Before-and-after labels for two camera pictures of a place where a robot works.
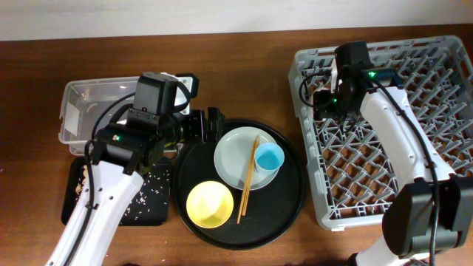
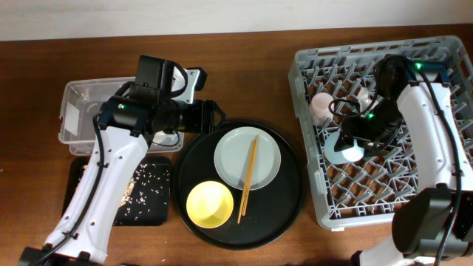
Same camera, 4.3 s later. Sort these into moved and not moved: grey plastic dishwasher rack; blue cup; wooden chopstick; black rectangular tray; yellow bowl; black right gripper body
Moved: blue cup; black right gripper body
Not moved: grey plastic dishwasher rack; black rectangular tray; wooden chopstick; yellow bowl
